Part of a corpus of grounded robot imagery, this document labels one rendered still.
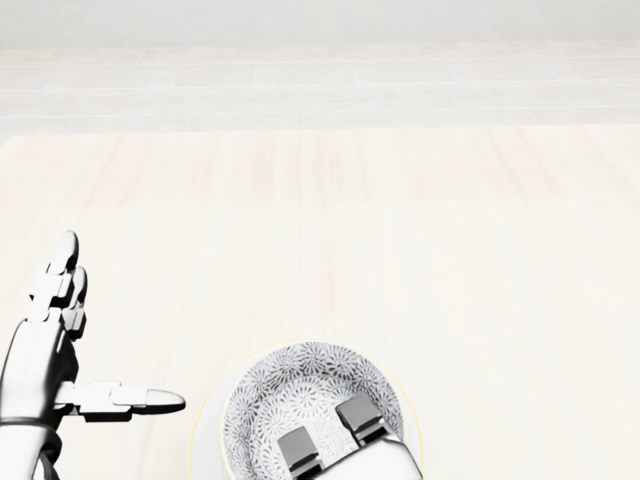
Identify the floral patterned bowl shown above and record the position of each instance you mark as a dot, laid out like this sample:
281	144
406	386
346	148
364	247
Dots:
290	395

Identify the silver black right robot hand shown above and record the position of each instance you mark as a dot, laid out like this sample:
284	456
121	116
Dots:
350	445

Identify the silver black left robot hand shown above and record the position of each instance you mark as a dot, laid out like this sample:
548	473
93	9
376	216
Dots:
35	360

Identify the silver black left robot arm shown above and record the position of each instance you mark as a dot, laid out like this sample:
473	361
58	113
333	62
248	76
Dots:
25	452

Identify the pale round plate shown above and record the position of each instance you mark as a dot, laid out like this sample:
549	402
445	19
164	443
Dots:
207	430

